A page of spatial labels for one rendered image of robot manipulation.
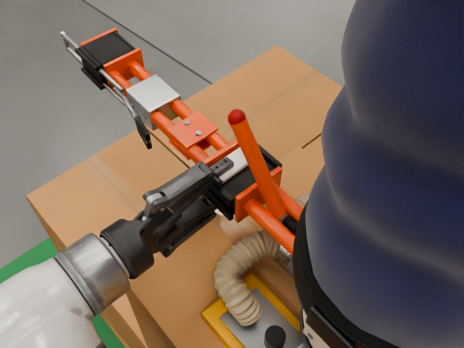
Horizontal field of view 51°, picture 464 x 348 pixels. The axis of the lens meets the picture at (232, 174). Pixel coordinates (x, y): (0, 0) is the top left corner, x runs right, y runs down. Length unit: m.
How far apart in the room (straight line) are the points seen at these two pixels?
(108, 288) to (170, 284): 0.17
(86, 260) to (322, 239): 0.30
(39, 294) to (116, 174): 0.87
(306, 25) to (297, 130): 1.44
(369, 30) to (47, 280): 0.45
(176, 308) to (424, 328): 0.42
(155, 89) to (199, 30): 2.03
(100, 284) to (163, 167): 0.85
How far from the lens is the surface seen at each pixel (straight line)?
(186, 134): 0.73
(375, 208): 0.32
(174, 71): 2.56
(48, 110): 2.49
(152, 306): 0.75
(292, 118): 1.54
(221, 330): 0.71
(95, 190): 1.40
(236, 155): 0.69
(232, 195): 0.66
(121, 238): 0.61
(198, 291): 0.75
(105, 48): 0.89
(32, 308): 0.59
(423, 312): 0.39
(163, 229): 0.63
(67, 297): 0.59
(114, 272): 0.60
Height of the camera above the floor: 1.63
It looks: 52 degrees down
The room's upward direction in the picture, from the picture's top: straight up
